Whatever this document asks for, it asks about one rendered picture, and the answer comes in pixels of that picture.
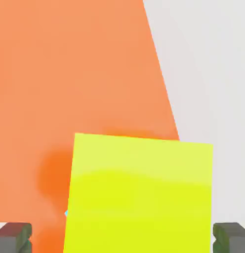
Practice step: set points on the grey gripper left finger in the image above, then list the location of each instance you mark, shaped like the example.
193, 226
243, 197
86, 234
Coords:
9, 242

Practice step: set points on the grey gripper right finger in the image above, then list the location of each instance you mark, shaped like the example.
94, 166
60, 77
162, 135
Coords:
233, 242

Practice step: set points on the small yellow cube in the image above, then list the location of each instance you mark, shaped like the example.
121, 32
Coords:
138, 207

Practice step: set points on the large orange box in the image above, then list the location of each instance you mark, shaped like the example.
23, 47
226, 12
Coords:
75, 69

